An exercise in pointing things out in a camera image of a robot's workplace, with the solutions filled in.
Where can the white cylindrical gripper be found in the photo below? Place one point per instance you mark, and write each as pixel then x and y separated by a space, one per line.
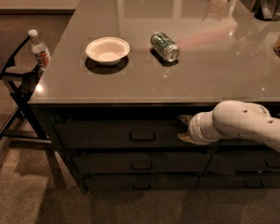
pixel 195 129

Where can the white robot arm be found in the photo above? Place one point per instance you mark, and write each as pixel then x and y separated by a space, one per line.
pixel 232 119

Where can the dark top left drawer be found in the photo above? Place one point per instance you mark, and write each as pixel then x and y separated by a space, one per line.
pixel 121 133

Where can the dark drawer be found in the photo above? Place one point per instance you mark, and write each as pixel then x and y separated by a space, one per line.
pixel 239 142
pixel 121 133
pixel 152 162
pixel 244 161
pixel 140 182
pixel 267 181

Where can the dark top right drawer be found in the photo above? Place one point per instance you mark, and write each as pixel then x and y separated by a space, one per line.
pixel 239 142

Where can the dark bottom right drawer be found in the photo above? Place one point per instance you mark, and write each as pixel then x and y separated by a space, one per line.
pixel 267 181

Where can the dark middle right drawer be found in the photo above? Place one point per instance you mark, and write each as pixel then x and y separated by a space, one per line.
pixel 244 161

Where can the dark middle left drawer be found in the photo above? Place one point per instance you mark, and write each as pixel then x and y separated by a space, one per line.
pixel 152 162

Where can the dark bottom left drawer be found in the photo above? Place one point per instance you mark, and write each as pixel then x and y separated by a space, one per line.
pixel 140 182

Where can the green soda can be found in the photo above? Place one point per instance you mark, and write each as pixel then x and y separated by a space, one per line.
pixel 165 46

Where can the white paper bowl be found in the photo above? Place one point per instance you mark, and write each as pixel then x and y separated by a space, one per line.
pixel 107 50

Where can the black metal chair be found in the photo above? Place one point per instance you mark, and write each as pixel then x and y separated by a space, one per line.
pixel 20 86

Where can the clear plastic water bottle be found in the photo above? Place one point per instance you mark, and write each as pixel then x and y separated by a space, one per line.
pixel 39 49

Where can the dark cabinet frame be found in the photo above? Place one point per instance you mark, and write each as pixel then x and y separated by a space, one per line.
pixel 50 115

